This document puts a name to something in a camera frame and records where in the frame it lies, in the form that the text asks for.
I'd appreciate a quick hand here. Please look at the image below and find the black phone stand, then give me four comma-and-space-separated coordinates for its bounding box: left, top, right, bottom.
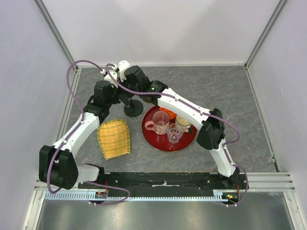
124, 99, 143, 117

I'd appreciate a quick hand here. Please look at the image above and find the black smartphone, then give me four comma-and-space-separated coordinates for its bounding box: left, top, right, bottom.
119, 92, 133, 107

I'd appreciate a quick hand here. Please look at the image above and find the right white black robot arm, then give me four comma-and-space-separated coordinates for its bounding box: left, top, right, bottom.
118, 61, 240, 189

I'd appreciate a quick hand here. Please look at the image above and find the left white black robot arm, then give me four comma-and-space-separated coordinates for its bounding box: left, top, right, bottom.
38, 80, 120, 190

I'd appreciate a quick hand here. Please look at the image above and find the yellow woven bamboo basket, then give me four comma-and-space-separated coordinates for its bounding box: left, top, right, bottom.
97, 119, 130, 161

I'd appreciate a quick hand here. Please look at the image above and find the pink glass mug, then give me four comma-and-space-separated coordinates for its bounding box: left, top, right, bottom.
144, 110, 170, 135

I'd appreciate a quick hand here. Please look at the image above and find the orange plastic bowl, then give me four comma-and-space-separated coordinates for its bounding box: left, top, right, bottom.
159, 107, 177, 119

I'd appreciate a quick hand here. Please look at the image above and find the cream ceramic cup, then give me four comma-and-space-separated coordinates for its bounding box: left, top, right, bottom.
175, 115, 192, 134

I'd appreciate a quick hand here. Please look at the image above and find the clear faceted glass tumbler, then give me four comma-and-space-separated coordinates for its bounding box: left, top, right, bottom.
167, 123, 184, 144

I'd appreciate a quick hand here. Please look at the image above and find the round red tray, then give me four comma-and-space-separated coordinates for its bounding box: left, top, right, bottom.
142, 105, 197, 152

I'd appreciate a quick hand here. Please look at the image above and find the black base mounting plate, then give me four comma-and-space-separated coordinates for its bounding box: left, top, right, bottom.
78, 171, 248, 197

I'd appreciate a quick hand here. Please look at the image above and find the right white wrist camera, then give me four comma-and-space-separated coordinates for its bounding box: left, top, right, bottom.
115, 60, 130, 82

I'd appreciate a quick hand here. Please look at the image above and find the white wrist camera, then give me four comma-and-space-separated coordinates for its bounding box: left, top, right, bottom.
100, 67, 119, 85
115, 60, 130, 82

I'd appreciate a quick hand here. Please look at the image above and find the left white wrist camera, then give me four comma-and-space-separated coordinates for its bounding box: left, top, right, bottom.
100, 67, 119, 85

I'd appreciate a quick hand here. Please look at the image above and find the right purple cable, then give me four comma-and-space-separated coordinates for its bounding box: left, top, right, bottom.
105, 63, 250, 208

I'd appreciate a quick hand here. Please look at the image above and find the left aluminium frame post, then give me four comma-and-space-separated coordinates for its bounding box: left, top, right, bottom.
34, 0, 74, 64

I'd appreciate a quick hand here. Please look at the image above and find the aluminium frame post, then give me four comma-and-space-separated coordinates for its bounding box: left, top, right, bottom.
244, 0, 288, 70
34, 0, 74, 64

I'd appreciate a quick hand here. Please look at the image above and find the grey slotted cable duct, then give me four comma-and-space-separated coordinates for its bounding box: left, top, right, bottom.
44, 189, 245, 201

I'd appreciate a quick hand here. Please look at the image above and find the right aluminium frame post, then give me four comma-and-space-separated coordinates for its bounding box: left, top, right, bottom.
244, 0, 288, 70

